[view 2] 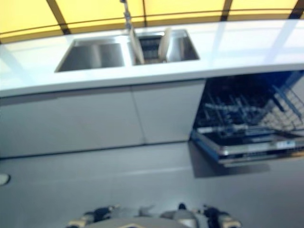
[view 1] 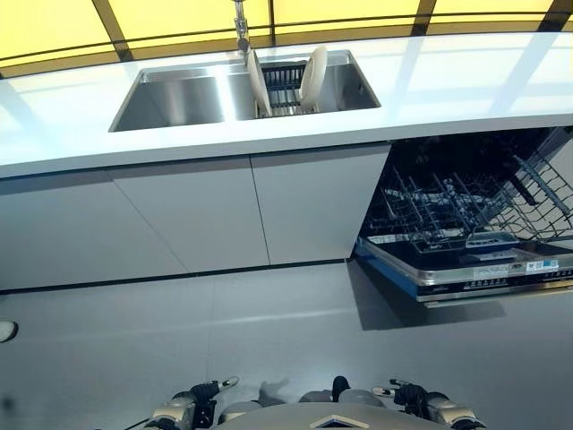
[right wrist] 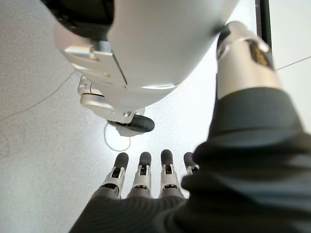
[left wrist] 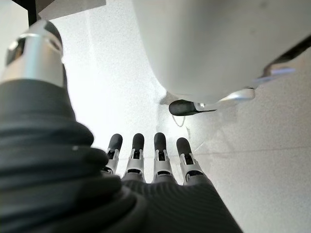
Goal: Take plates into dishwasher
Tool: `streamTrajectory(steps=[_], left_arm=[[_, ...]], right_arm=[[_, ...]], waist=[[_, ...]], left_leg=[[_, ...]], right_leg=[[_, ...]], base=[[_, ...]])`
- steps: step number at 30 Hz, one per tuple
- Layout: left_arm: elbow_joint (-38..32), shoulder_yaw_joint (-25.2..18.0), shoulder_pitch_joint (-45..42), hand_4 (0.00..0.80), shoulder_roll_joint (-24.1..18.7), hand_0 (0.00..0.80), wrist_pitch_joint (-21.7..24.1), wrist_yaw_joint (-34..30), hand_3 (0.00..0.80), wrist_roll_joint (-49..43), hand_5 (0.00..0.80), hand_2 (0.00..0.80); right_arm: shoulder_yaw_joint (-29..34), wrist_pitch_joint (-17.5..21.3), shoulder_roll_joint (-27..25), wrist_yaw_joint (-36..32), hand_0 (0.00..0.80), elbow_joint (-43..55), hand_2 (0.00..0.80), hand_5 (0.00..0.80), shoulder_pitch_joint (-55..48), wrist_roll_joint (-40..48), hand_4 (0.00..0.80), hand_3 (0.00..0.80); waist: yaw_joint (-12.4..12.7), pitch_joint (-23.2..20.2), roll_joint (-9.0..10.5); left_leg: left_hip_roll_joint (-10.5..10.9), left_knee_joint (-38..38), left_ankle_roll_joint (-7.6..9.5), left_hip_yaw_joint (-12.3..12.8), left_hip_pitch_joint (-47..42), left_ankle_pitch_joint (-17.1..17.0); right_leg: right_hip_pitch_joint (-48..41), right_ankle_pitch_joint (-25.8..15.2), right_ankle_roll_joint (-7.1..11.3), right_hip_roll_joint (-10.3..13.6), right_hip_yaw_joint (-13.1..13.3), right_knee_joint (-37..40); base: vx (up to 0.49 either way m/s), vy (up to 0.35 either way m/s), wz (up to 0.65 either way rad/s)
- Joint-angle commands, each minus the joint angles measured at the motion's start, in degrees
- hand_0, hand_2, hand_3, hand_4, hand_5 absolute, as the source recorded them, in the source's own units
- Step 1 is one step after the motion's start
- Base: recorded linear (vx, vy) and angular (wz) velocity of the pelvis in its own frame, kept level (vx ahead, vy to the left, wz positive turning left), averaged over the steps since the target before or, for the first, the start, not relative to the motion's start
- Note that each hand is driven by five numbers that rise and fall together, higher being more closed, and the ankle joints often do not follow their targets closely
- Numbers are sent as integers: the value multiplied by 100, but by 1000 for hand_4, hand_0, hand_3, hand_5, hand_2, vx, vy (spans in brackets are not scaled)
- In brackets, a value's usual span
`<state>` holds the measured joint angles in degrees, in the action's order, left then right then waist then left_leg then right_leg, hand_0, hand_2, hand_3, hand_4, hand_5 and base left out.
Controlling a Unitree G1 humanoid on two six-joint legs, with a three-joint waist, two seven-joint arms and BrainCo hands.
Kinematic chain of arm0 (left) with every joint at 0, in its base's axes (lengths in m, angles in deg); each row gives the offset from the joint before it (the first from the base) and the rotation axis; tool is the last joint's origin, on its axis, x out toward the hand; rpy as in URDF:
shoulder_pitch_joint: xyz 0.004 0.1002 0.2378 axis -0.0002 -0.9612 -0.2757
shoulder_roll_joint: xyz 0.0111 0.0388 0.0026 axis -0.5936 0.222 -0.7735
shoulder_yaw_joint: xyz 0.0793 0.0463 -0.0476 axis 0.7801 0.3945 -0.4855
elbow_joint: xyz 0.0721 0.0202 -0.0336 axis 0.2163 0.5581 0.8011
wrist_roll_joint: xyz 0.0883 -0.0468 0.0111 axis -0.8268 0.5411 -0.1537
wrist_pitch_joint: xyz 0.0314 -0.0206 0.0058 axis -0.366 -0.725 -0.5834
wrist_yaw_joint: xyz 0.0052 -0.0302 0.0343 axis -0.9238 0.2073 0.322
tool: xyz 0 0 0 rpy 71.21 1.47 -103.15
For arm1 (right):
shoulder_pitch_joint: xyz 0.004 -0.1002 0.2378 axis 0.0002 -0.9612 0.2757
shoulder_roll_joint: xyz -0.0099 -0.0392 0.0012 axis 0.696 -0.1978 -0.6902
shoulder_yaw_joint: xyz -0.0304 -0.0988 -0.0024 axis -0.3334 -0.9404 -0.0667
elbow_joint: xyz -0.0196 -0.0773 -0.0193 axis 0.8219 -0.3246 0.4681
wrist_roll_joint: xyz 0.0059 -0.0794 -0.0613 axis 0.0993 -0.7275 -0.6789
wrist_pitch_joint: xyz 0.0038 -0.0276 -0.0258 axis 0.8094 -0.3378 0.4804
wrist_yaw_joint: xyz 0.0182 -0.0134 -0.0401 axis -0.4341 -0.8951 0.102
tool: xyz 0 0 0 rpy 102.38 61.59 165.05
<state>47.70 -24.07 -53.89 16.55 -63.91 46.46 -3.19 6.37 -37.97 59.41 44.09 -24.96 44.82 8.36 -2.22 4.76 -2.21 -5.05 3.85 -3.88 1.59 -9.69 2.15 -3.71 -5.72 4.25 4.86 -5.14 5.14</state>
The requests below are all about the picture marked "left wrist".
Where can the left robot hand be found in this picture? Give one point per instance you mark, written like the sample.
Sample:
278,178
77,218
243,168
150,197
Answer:
48,170

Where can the dark left robot foot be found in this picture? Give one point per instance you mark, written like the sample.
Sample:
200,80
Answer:
181,108

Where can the white robot body base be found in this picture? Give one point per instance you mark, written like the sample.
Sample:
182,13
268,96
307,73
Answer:
206,48

